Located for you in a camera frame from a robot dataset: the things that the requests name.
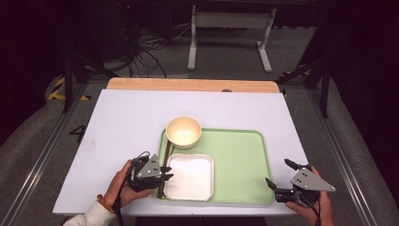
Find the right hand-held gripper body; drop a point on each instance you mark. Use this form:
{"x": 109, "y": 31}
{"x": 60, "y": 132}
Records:
{"x": 309, "y": 182}

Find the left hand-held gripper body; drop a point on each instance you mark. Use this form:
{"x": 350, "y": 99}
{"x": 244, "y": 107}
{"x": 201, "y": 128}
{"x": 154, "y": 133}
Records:
{"x": 147, "y": 175}

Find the brown wooden chopstick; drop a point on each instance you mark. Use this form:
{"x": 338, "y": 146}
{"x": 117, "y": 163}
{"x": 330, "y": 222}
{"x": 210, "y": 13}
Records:
{"x": 167, "y": 153}

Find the cream square plate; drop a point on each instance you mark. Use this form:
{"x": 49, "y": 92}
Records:
{"x": 191, "y": 177}

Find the green plastic tray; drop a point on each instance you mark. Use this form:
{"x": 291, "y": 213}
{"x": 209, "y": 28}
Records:
{"x": 238, "y": 163}

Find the cream ceramic bowl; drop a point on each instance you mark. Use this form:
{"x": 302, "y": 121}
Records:
{"x": 183, "y": 133}

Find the person's left hand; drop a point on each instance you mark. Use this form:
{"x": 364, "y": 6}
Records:
{"x": 120, "y": 191}

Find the person's right hand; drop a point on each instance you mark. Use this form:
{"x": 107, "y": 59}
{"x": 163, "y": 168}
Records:
{"x": 327, "y": 213}

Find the black tripod stand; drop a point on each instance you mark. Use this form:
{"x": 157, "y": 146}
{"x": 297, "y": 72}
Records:
{"x": 70, "y": 72}
{"x": 323, "y": 81}

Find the yellow black floor tape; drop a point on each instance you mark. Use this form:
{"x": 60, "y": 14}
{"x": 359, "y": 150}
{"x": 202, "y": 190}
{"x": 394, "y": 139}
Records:
{"x": 295, "y": 74}
{"x": 58, "y": 91}

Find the white metal stand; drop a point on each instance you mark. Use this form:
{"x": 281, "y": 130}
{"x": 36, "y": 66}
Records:
{"x": 232, "y": 20}

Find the grey metal floor rail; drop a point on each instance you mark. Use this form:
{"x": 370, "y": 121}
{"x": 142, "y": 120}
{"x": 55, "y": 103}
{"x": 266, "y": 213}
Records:
{"x": 342, "y": 157}
{"x": 37, "y": 166}

